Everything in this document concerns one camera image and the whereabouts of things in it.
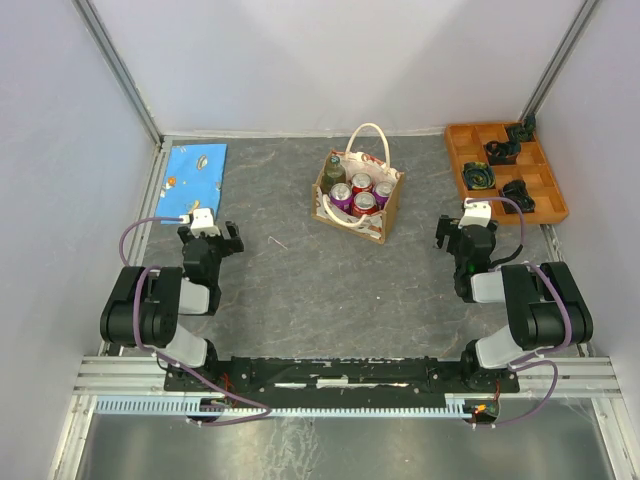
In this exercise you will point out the orange wooden divided tray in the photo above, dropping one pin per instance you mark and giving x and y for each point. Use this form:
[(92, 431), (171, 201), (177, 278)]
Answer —
[(465, 144)]

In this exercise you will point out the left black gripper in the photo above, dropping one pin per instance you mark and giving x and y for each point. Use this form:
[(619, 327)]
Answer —
[(236, 243)]

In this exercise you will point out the dark folded sock centre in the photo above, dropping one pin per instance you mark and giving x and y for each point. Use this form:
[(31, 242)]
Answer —
[(502, 153)]

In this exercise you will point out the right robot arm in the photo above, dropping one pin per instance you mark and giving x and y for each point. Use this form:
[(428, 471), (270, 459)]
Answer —
[(545, 309)]

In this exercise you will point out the purple Fanta can left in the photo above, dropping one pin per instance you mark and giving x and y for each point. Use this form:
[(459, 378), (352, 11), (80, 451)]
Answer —
[(341, 196)]

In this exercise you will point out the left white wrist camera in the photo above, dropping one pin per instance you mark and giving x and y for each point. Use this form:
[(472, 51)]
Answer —
[(201, 221)]

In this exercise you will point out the aluminium corner post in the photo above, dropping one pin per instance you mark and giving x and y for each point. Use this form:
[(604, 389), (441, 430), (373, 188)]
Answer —
[(98, 31), (562, 53)]

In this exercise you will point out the canvas tote bag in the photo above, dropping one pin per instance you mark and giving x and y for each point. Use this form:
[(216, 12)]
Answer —
[(375, 227)]

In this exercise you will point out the red soda can back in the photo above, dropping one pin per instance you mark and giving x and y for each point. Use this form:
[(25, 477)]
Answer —
[(361, 182)]

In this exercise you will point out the green cap glass soda bottle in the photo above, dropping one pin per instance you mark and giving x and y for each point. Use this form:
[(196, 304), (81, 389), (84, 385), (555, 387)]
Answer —
[(333, 173)]

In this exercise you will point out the purple Fanta can right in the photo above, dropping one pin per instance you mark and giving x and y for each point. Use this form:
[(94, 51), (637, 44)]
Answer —
[(382, 192)]

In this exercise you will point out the blue patterned cloth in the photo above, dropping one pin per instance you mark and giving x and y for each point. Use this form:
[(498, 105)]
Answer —
[(193, 179)]

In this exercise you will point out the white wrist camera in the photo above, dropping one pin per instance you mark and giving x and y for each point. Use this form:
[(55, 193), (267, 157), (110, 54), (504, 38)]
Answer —
[(201, 221), (476, 212)]

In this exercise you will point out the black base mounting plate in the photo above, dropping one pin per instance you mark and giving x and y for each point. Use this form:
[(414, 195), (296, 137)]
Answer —
[(379, 396)]

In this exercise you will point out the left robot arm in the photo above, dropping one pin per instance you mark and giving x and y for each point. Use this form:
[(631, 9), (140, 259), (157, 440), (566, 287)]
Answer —
[(143, 311)]

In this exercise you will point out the red soda can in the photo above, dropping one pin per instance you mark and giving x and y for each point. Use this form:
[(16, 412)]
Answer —
[(361, 182), (363, 203)]

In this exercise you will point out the right aluminium corner post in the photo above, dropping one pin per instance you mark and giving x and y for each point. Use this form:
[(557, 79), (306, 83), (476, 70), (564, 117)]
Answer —
[(562, 53)]

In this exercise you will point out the dark sock top corner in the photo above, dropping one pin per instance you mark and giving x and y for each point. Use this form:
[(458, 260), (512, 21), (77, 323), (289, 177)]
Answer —
[(523, 131)]

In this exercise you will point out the purple fanta can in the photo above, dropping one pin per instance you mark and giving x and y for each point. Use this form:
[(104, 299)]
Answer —
[(341, 196), (382, 192)]

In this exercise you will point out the aluminium frame rail front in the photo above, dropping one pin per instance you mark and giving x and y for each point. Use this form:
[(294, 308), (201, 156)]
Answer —
[(578, 377)]

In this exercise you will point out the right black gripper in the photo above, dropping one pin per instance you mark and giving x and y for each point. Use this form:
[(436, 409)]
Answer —
[(443, 228)]

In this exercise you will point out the dark sock lower compartment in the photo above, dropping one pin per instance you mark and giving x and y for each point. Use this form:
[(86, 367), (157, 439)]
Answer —
[(516, 191)]

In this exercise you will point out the left aluminium corner post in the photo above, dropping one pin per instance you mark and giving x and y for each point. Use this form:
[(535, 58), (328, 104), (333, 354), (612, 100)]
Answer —
[(98, 31)]

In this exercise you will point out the rolled dark sock blue-yellow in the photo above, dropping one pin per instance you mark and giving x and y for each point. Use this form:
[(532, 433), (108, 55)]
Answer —
[(478, 176)]

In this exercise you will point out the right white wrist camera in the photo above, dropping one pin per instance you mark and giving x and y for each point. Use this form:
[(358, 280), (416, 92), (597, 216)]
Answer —
[(476, 212)]

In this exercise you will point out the light blue cable duct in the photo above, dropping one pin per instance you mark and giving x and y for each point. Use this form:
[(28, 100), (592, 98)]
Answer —
[(196, 407)]

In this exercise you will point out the red soda can front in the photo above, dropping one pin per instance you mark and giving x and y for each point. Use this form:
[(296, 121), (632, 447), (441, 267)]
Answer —
[(363, 203)]

